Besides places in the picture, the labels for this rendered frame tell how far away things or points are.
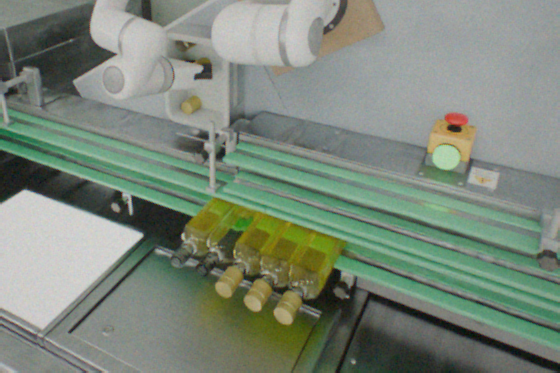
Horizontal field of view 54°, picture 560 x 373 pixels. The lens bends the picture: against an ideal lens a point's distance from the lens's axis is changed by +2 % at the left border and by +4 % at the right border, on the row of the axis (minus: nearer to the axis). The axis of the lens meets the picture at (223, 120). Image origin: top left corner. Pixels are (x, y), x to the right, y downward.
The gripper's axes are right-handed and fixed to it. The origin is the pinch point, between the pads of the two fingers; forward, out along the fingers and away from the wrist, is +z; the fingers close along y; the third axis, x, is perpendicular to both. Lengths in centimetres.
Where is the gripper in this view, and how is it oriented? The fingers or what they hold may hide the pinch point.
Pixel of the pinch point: (197, 69)
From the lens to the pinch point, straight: 118.8
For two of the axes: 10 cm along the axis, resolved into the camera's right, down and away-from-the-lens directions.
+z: 4.8, -1.5, 8.7
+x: 1.3, -9.6, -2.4
